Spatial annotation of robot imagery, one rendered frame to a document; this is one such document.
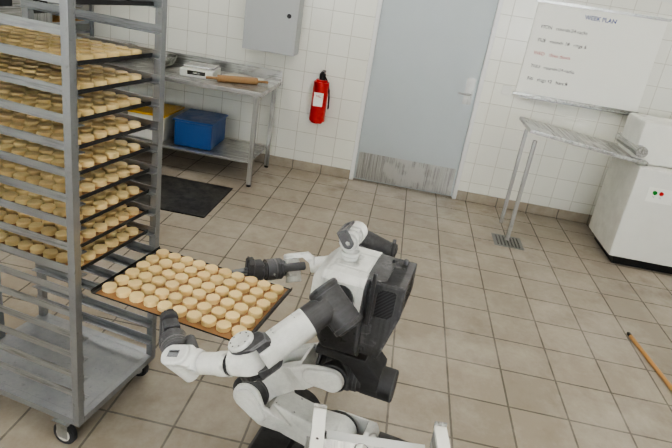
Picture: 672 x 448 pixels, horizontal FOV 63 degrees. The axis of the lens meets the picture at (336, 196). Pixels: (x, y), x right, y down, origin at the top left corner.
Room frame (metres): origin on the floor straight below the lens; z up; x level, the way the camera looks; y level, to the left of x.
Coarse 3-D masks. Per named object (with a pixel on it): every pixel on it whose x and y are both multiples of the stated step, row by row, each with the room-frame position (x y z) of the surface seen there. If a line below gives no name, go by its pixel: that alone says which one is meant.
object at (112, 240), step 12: (120, 228) 2.00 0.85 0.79; (132, 228) 2.01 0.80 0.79; (0, 240) 1.78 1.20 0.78; (12, 240) 1.77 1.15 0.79; (24, 240) 1.78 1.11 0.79; (96, 240) 1.88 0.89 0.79; (108, 240) 1.88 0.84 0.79; (120, 240) 1.92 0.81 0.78; (36, 252) 1.73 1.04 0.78; (48, 252) 1.73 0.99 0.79; (60, 252) 1.77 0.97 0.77; (96, 252) 1.80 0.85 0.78; (84, 264) 1.72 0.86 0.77
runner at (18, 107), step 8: (0, 104) 1.72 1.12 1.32; (8, 104) 1.71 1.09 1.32; (16, 104) 1.70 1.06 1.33; (24, 104) 1.69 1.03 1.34; (24, 112) 1.69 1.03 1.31; (32, 112) 1.68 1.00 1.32; (40, 112) 1.67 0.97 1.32; (48, 112) 1.67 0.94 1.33; (56, 112) 1.66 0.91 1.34; (56, 120) 1.66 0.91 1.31
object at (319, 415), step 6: (318, 408) 1.04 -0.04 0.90; (324, 408) 1.04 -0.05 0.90; (318, 414) 1.02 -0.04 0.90; (324, 414) 1.03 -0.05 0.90; (312, 420) 1.01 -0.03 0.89; (318, 420) 1.00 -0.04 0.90; (324, 420) 1.01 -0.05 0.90; (312, 426) 0.98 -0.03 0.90; (318, 426) 0.99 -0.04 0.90; (324, 426) 0.99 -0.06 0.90; (312, 432) 0.96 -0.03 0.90; (318, 432) 0.97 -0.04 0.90; (324, 432) 0.97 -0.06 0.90; (312, 438) 0.95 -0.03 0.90; (318, 438) 0.95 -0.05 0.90; (312, 444) 0.93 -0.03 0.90; (318, 444) 0.93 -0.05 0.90
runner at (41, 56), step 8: (0, 48) 1.71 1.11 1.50; (8, 48) 1.70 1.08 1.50; (16, 48) 1.69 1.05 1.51; (24, 48) 1.69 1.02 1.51; (24, 56) 1.69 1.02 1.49; (32, 56) 1.68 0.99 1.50; (40, 56) 1.67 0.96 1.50; (48, 56) 1.66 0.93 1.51; (56, 56) 1.65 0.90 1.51; (56, 64) 1.66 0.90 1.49
